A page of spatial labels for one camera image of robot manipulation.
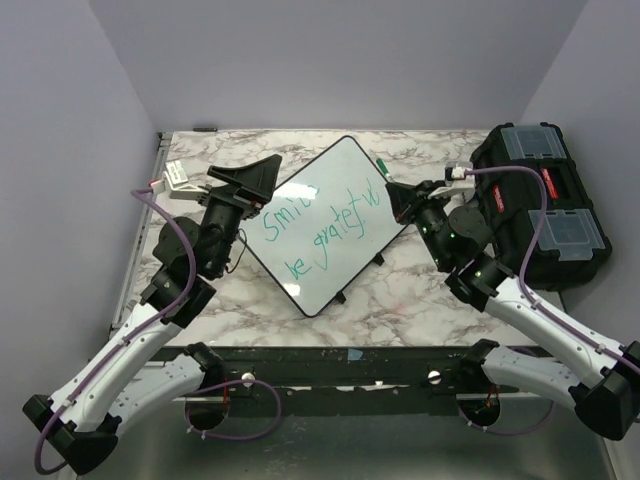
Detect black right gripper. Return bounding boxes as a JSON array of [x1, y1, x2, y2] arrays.
[[388, 180, 453, 269]]

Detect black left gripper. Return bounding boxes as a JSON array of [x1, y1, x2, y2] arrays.
[[195, 155, 281, 277]]

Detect green white marker pen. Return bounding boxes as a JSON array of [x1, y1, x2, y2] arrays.
[[376, 158, 393, 182]]

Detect black framed whiteboard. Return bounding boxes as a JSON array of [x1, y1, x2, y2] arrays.
[[243, 135, 404, 317]]

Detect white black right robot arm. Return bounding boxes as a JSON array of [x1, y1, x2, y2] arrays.
[[385, 181, 639, 441]]

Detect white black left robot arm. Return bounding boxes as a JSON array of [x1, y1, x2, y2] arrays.
[[22, 154, 282, 476]]

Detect black plastic toolbox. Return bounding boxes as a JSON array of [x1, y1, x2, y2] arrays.
[[471, 122, 612, 292]]

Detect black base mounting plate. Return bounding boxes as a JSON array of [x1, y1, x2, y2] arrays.
[[187, 347, 496, 418]]

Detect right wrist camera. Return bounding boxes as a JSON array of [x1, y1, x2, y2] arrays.
[[429, 161, 475, 200]]

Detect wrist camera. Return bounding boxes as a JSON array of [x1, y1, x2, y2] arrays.
[[429, 161, 475, 200], [149, 160, 208, 201]]

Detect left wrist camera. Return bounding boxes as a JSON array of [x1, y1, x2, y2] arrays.
[[149, 160, 208, 201]]

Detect aluminium rail left edge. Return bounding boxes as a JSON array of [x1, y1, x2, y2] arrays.
[[108, 132, 173, 338]]

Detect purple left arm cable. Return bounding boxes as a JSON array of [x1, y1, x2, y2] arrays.
[[35, 187, 284, 475]]

